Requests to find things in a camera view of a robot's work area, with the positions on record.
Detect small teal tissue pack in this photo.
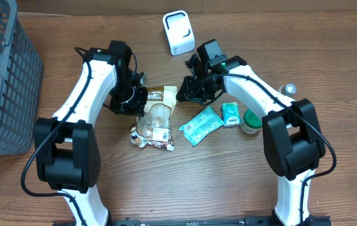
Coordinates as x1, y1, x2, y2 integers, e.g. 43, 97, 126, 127
221, 102, 241, 127

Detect brown snack pouch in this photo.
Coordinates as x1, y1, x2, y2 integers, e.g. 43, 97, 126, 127
130, 86, 178, 151

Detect teal wet wipes pack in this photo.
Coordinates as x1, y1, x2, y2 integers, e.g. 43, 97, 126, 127
179, 106, 224, 146

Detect green lid seasoning jar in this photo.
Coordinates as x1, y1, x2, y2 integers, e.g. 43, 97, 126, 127
240, 109, 262, 134

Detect yellow oil bottle grey cap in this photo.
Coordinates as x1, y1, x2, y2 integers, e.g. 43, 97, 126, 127
279, 83, 297, 97

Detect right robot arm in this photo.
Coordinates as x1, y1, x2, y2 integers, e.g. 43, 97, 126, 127
176, 39, 331, 225

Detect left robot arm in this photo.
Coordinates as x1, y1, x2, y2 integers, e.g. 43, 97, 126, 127
26, 40, 148, 225

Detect white barcode scanner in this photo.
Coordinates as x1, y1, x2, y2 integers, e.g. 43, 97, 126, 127
162, 10, 195, 56

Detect grey plastic mesh basket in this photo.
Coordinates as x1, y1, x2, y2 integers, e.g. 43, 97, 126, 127
0, 0, 43, 155

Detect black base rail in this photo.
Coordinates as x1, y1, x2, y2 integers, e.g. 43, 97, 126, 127
52, 216, 332, 226

